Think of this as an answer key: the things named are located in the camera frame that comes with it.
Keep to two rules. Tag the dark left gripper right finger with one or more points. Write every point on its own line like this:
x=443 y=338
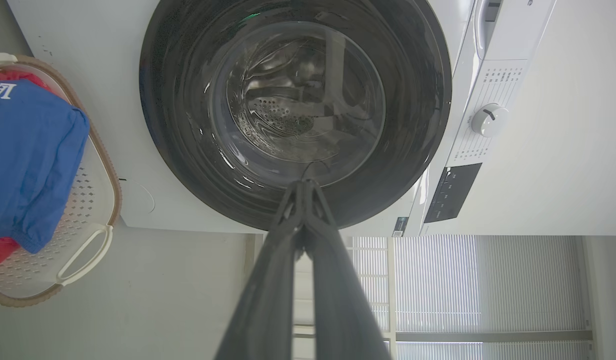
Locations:
x=343 y=310

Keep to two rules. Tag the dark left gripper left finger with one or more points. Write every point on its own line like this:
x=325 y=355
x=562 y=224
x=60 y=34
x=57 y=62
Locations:
x=268 y=300

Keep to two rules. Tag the round glass washing machine door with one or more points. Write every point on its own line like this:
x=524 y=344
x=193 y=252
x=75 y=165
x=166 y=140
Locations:
x=298 y=100

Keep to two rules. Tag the white washing machine body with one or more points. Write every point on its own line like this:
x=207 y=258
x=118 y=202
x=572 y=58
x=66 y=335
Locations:
x=108 y=65

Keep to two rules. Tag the white window blinds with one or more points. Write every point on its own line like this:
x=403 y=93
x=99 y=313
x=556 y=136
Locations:
x=438 y=285

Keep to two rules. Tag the blue energy label sticker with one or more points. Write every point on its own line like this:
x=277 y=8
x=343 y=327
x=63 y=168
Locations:
x=400 y=226

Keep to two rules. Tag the black display panel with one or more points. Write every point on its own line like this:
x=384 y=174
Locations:
x=453 y=192

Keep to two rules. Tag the round filter cover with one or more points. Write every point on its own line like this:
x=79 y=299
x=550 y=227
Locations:
x=138 y=197

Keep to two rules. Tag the white laundry basket brown rim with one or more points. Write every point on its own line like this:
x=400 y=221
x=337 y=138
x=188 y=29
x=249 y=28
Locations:
x=88 y=210

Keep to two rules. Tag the white round control knob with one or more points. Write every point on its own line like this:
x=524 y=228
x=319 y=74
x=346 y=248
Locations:
x=489 y=120

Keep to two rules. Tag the blue garment white lettering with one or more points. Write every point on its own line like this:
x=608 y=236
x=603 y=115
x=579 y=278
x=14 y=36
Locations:
x=33 y=160

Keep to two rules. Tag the white detergent drawer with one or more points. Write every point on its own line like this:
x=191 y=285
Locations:
x=488 y=25

